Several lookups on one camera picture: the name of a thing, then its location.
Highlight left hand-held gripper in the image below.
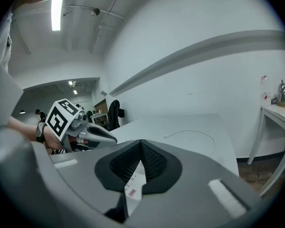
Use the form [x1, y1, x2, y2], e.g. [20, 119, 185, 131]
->
[45, 98, 118, 153]

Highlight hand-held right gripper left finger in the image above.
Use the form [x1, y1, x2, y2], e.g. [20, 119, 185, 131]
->
[49, 139, 143, 215]

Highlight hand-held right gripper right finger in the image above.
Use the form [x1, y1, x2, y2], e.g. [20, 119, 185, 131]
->
[124, 139, 262, 228]

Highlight white power strip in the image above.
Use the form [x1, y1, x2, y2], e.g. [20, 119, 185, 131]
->
[124, 160, 148, 217]

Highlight white charging cables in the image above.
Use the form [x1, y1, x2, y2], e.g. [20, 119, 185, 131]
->
[164, 130, 217, 159]

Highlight person's left forearm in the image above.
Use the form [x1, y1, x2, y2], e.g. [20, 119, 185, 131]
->
[7, 115, 40, 143]

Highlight person's left hand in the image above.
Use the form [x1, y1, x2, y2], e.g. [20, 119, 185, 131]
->
[44, 126, 65, 151]

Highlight white shelf unit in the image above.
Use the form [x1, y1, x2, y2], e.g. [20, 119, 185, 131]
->
[91, 98, 110, 126]

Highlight black office chair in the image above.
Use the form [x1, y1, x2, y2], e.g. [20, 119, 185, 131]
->
[107, 99, 125, 132]

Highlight black watch with metal band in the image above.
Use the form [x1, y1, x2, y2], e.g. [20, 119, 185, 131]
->
[36, 122, 48, 144]

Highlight white side table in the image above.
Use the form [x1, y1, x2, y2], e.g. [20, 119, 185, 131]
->
[247, 104, 285, 197]

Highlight white ceiling pipe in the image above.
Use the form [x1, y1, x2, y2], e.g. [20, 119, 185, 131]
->
[64, 4, 125, 20]

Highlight long ceiling light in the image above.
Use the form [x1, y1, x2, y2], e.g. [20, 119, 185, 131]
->
[51, 0, 64, 32]

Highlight person's white t-shirt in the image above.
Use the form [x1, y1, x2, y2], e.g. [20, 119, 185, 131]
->
[0, 0, 54, 74]

